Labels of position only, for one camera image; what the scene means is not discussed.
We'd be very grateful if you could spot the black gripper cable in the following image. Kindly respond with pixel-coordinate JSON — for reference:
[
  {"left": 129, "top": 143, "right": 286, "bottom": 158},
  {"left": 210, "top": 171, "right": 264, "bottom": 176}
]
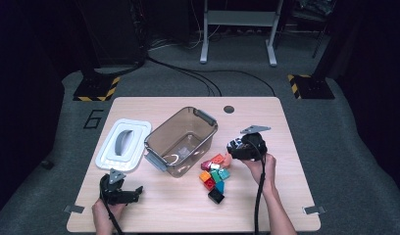
[
  {"left": 248, "top": 138, "right": 269, "bottom": 235},
  {"left": 99, "top": 182, "right": 125, "bottom": 235}
]

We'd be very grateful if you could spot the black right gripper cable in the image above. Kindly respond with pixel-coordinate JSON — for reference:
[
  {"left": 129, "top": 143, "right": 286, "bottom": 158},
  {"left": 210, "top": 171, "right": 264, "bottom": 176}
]
[{"left": 248, "top": 138, "right": 269, "bottom": 235}]

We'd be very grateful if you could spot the green toy brick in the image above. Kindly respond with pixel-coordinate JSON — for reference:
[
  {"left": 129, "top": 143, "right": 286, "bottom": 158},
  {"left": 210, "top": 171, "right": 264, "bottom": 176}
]
[{"left": 210, "top": 169, "right": 223, "bottom": 184}]

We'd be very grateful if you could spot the thin black floor cable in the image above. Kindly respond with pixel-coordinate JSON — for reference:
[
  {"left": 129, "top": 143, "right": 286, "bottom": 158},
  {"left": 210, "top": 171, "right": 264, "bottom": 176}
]
[
  {"left": 147, "top": 57, "right": 223, "bottom": 98},
  {"left": 187, "top": 69, "right": 276, "bottom": 98},
  {"left": 147, "top": 58, "right": 216, "bottom": 98}
]

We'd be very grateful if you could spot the black yellow-striped stand base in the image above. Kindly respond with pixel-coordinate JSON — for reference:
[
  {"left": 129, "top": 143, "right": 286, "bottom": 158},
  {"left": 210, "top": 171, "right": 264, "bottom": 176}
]
[
  {"left": 287, "top": 73, "right": 336, "bottom": 100},
  {"left": 73, "top": 75, "right": 122, "bottom": 102}
]

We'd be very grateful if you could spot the person's left hand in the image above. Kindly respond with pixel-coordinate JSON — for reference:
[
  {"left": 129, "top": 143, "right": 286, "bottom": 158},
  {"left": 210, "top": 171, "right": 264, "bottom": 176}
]
[{"left": 91, "top": 198, "right": 125, "bottom": 226}]

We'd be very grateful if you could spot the dark cabinet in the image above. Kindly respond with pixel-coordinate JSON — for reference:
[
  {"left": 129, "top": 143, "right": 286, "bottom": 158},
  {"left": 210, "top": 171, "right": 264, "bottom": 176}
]
[{"left": 75, "top": 0, "right": 148, "bottom": 68}]

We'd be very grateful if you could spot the black toy brick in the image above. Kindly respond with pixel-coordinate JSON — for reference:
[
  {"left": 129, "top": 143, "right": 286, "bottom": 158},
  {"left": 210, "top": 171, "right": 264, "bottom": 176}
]
[{"left": 207, "top": 188, "right": 225, "bottom": 205}]

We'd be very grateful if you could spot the person's right hand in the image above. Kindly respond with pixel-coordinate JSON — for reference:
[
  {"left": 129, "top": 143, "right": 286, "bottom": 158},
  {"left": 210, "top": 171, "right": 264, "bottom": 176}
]
[{"left": 241, "top": 152, "right": 277, "bottom": 193}]

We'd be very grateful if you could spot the white floor cable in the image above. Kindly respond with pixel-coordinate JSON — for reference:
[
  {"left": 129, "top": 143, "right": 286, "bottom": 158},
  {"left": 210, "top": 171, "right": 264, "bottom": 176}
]
[{"left": 148, "top": 37, "right": 202, "bottom": 52}]

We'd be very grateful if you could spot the white lid with grey handle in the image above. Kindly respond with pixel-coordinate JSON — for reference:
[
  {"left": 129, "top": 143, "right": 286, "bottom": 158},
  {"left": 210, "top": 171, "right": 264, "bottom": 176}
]
[{"left": 95, "top": 117, "right": 153, "bottom": 173}]

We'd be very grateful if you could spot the red toy brick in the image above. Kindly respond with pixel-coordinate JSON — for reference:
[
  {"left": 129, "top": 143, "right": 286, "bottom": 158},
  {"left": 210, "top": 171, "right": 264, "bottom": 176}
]
[{"left": 203, "top": 177, "right": 217, "bottom": 191}]

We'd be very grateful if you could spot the grey table corner tab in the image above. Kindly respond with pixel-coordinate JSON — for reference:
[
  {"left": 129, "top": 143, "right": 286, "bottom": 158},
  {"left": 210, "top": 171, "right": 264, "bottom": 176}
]
[
  {"left": 64, "top": 205, "right": 85, "bottom": 214},
  {"left": 302, "top": 205, "right": 327, "bottom": 215}
]

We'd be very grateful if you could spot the clear brown storage box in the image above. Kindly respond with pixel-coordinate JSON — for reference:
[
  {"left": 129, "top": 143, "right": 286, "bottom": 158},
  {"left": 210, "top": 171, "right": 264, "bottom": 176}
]
[{"left": 143, "top": 106, "right": 220, "bottom": 179}]

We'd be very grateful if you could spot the white metal stand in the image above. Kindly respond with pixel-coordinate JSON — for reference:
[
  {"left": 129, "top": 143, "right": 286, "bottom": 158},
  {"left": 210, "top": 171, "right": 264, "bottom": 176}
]
[{"left": 199, "top": 0, "right": 285, "bottom": 68}]

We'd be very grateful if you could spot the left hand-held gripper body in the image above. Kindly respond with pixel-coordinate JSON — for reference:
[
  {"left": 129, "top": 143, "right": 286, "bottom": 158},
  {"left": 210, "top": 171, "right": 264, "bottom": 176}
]
[{"left": 99, "top": 167, "right": 127, "bottom": 206}]

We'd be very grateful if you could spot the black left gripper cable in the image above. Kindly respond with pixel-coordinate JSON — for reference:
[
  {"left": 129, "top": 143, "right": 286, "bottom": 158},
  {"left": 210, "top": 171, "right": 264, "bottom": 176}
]
[{"left": 99, "top": 182, "right": 125, "bottom": 235}]

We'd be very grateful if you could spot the dark curtain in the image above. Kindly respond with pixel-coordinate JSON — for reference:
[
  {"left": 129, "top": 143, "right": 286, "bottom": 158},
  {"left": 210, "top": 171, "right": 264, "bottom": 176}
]
[
  {"left": 331, "top": 0, "right": 400, "bottom": 197},
  {"left": 0, "top": 0, "right": 67, "bottom": 219}
]

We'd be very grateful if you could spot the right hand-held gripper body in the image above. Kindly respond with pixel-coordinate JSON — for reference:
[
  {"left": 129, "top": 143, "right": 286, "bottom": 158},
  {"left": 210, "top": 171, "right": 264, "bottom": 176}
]
[{"left": 239, "top": 124, "right": 272, "bottom": 162}]

